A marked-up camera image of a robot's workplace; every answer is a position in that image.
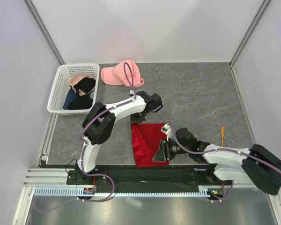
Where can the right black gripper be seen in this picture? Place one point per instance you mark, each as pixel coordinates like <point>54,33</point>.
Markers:
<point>164,152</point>

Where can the light blue cable duct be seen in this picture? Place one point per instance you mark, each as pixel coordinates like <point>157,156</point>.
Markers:
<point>90,192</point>

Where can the pink baseball cap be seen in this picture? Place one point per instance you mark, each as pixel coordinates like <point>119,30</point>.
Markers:
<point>116,76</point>

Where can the navy blue cloth in basket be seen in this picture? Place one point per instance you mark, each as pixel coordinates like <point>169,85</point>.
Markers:
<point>71,96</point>

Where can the pink cloth in basket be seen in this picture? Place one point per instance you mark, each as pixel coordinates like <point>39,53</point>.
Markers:
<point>77,78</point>

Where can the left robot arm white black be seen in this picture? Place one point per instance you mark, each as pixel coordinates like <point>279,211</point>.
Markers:
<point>99,123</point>

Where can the orange utensil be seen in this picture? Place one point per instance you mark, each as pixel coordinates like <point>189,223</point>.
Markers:
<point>222,136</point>

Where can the red cloth napkin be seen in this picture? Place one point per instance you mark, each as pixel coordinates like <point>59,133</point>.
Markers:
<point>145,143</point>

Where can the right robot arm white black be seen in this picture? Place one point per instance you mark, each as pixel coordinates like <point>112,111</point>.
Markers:
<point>255,165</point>

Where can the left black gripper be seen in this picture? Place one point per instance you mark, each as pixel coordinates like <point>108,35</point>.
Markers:
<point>134,120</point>

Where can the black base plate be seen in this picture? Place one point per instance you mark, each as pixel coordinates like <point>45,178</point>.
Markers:
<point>122,178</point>

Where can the black cloth in basket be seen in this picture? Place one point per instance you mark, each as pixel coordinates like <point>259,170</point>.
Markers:
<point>83,90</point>

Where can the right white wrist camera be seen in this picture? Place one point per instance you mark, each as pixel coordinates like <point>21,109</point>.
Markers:
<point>166,129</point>

